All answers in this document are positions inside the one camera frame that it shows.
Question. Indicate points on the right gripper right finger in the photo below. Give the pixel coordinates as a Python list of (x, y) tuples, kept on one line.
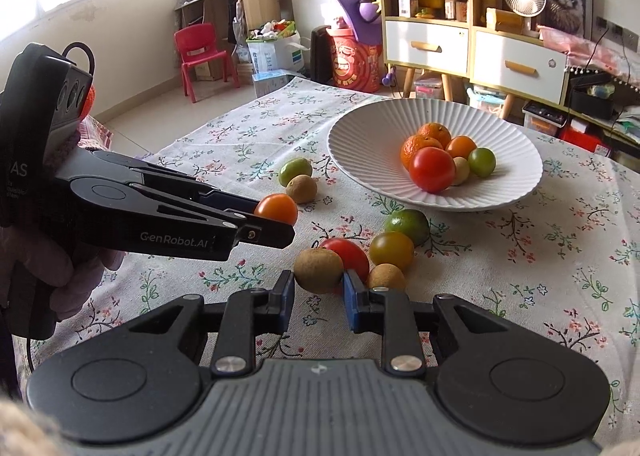
[(387, 313)]

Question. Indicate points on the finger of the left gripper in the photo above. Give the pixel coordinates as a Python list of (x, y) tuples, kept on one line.
[(123, 169), (141, 219)]

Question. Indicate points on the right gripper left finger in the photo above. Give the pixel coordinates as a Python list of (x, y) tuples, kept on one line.
[(246, 315)]

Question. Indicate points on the brown longan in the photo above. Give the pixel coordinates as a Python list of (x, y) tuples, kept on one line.
[(387, 275), (318, 270)]

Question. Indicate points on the olive green tomato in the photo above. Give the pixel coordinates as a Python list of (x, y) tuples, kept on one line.
[(393, 248)]

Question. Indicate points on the green lime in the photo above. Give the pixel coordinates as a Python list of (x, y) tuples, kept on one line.
[(410, 222)]

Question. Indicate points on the orange tomato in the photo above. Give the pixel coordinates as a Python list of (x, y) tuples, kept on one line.
[(278, 207), (461, 146)]

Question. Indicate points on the brown kiwi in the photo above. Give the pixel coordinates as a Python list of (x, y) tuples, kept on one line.
[(302, 189)]

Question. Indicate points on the large red tomato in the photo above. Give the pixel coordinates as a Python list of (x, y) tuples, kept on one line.
[(432, 170)]

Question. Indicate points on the pale green oval fruit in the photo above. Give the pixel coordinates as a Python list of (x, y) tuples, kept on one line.
[(292, 168)]

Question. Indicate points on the mandarin orange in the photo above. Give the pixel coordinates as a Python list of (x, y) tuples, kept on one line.
[(412, 145), (437, 132)]

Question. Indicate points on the green tomato front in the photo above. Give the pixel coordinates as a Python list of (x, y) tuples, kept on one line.
[(482, 162)]

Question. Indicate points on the small red tomato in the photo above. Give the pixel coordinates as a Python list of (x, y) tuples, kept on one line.
[(353, 257)]

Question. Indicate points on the pale yellow longan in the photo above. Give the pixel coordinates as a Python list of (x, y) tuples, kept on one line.
[(462, 171)]

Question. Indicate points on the gloved left hand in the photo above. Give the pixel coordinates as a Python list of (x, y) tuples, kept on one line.
[(48, 262)]

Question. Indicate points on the red plastic chair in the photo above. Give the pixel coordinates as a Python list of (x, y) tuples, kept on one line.
[(196, 45)]

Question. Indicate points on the white ribbed plate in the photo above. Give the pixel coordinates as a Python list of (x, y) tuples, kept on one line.
[(365, 144)]

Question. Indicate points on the floral tablecloth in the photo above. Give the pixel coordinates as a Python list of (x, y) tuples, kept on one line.
[(563, 262)]

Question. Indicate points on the white cardboard box of items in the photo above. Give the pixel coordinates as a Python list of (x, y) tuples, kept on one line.
[(276, 45)]

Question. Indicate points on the red printed barrel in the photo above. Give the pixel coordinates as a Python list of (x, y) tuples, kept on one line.
[(356, 66)]

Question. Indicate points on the black speaker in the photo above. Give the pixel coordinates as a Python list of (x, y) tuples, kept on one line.
[(320, 55)]

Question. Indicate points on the red storage box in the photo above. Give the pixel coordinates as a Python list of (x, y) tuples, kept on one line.
[(585, 141)]

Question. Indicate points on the white drawer cabinet right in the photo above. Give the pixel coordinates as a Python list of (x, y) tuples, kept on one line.
[(509, 57)]

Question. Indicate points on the white drawer cabinet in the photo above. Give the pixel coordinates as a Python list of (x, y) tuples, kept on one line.
[(431, 36), (509, 57)]

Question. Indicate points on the purple foam toy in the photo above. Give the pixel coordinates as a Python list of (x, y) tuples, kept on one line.
[(365, 19)]

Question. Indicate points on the pink cloth runner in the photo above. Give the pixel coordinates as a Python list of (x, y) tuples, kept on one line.
[(621, 63)]

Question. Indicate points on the white drawer cabinet left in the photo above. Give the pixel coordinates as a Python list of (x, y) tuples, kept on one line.
[(431, 36)]

